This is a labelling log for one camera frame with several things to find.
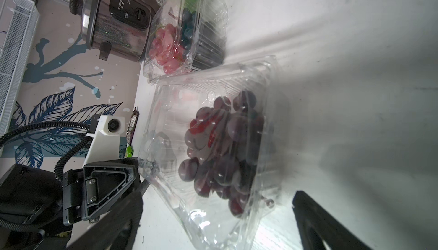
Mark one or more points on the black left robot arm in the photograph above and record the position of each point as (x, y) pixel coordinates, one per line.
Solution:
(32, 199)

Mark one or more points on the silver rice cooker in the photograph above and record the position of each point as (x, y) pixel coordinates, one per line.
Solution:
(115, 27)

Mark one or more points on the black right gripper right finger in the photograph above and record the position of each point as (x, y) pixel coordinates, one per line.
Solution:
(319, 230)

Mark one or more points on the dark purple grape bunch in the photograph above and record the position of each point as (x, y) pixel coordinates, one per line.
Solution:
(223, 146)

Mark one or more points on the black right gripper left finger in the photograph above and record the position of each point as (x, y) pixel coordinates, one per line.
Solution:
(117, 230)

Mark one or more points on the green snack packet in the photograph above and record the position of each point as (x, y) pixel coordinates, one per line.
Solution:
(129, 152)

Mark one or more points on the black grape bunch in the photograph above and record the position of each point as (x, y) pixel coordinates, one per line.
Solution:
(201, 36)

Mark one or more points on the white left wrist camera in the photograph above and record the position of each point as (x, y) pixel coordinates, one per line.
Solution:
(105, 132)

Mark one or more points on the white wire mesh shelf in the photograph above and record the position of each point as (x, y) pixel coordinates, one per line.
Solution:
(19, 20)

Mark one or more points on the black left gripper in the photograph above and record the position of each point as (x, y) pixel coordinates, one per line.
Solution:
(94, 190)

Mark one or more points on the pink red grape bunch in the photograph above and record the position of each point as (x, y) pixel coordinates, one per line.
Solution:
(166, 49)

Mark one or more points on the brown snack packet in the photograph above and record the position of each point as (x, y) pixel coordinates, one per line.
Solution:
(132, 126)

